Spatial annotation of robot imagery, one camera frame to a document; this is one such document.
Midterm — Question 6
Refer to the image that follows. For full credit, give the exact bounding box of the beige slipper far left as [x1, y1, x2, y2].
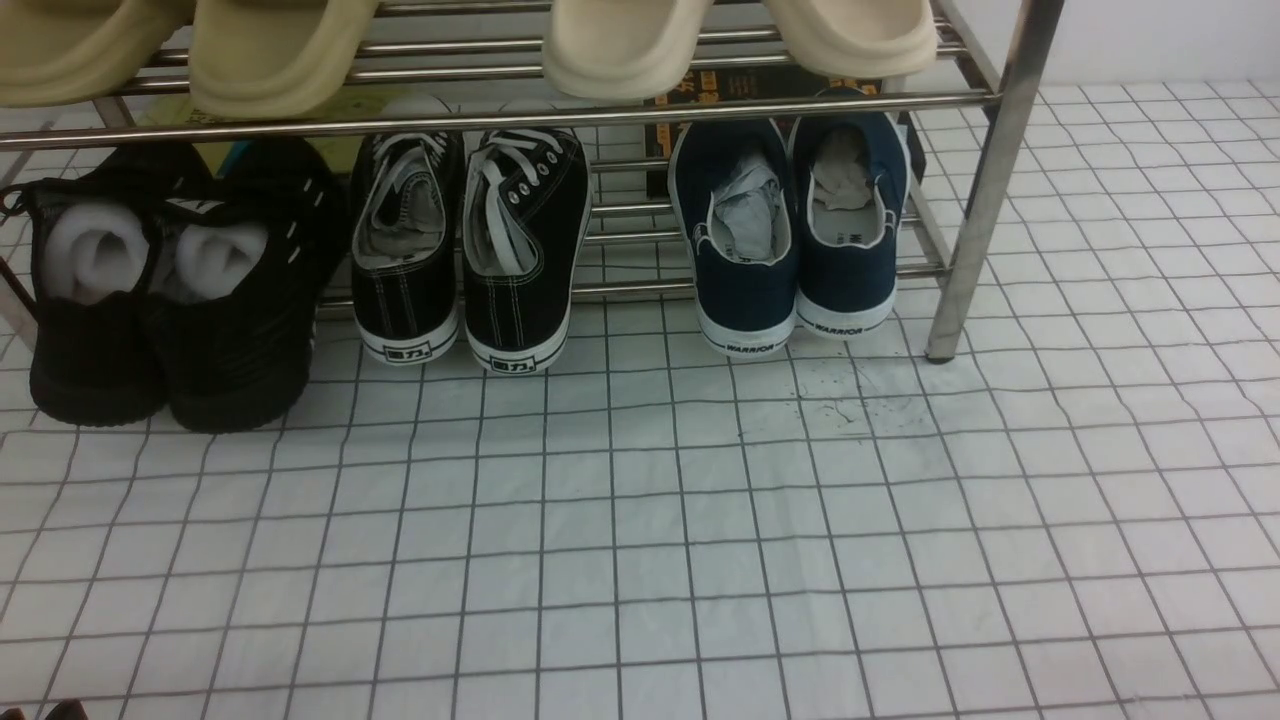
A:
[1, 1, 195, 108]

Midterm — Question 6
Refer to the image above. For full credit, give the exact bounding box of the black canvas sneaker right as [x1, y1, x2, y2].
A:
[460, 126, 594, 375]

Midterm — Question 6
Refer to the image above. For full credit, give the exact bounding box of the cream slipper right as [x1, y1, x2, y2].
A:
[764, 1, 938, 79]

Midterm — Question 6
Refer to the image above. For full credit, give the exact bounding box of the navy slip-on shoe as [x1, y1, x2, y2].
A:
[787, 111, 915, 340]
[667, 119, 800, 357]

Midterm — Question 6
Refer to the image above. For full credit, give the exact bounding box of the cream slipper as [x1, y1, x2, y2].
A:
[541, 1, 713, 101]
[764, 1, 938, 79]

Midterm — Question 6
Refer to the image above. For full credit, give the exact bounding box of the beige slipper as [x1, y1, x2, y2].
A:
[1, 1, 195, 108]
[188, 1, 380, 120]

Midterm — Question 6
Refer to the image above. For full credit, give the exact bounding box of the black knit sneaker right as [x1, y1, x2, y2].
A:
[140, 136, 351, 434]

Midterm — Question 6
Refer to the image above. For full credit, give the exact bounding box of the black canvas sneaker left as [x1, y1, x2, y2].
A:
[349, 129, 467, 366]

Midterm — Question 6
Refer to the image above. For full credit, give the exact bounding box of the black knit sneaker left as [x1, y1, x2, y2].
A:
[3, 141, 212, 427]

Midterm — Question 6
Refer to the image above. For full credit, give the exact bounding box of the black canvas sneaker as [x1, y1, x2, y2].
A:
[460, 126, 594, 375]
[349, 129, 467, 366]

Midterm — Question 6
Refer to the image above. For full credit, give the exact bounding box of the dark object bottom corner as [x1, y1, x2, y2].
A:
[0, 700, 88, 720]

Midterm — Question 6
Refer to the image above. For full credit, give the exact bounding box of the silver metal shoe rack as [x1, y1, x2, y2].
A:
[3, 1, 1064, 364]

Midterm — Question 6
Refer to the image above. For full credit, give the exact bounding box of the black box orange print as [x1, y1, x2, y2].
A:
[643, 65, 927, 199]

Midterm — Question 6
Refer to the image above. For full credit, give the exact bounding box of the black knit sneaker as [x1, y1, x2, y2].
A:
[140, 136, 351, 434]
[3, 141, 212, 427]

